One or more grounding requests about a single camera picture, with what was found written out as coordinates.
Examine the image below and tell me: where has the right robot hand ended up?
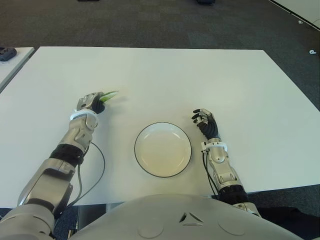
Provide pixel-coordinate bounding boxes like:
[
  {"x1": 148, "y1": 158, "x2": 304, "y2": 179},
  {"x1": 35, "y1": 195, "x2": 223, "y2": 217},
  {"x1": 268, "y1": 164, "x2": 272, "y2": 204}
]
[{"x1": 191, "y1": 108, "x2": 221, "y2": 140}]

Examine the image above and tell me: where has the white plate with black rim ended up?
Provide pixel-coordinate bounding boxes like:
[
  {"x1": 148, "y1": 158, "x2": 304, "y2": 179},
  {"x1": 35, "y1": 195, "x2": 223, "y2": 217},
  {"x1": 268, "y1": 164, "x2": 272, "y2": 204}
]
[{"x1": 134, "y1": 121, "x2": 193, "y2": 179}]

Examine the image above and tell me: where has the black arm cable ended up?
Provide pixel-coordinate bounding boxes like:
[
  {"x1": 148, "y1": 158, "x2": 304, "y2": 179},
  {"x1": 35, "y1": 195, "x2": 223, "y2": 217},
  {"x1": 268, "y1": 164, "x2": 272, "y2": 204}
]
[
  {"x1": 66, "y1": 142, "x2": 106, "y2": 208},
  {"x1": 202, "y1": 152, "x2": 220, "y2": 201}
]

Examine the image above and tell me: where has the green white toothpaste tube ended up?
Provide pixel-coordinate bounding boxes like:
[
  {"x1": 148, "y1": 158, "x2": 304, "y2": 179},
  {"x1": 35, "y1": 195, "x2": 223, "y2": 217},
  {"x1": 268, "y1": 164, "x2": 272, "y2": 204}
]
[{"x1": 99, "y1": 90, "x2": 120, "y2": 103}]

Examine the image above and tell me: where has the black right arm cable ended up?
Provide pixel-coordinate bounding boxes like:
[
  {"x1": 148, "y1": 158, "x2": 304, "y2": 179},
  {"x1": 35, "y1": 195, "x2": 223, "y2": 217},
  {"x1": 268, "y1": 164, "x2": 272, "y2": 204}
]
[{"x1": 202, "y1": 152, "x2": 220, "y2": 201}]

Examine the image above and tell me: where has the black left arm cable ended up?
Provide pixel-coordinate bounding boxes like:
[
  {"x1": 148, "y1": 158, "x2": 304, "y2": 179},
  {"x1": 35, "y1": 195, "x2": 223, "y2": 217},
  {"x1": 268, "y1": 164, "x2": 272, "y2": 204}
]
[{"x1": 66, "y1": 142, "x2": 106, "y2": 208}]

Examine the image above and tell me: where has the dark game controller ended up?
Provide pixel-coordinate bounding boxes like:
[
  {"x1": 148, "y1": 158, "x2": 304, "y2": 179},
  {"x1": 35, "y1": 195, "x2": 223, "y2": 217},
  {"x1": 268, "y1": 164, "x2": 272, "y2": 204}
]
[{"x1": 0, "y1": 46, "x2": 18, "y2": 62}]

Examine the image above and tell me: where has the white side table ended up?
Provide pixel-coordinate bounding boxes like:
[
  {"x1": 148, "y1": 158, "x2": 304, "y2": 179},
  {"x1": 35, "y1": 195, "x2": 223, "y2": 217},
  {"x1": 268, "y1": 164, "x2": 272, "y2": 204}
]
[{"x1": 0, "y1": 46, "x2": 35, "y2": 92}]

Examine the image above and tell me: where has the grey robot torso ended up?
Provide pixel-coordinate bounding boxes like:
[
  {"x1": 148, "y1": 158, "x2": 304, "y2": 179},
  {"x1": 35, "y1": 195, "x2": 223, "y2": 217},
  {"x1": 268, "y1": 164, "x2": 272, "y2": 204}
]
[{"x1": 69, "y1": 194, "x2": 315, "y2": 240}]

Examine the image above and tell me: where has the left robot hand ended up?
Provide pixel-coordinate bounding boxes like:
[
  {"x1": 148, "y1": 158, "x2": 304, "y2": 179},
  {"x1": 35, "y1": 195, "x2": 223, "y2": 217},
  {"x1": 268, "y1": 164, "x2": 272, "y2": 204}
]
[{"x1": 76, "y1": 91, "x2": 106, "y2": 115}]

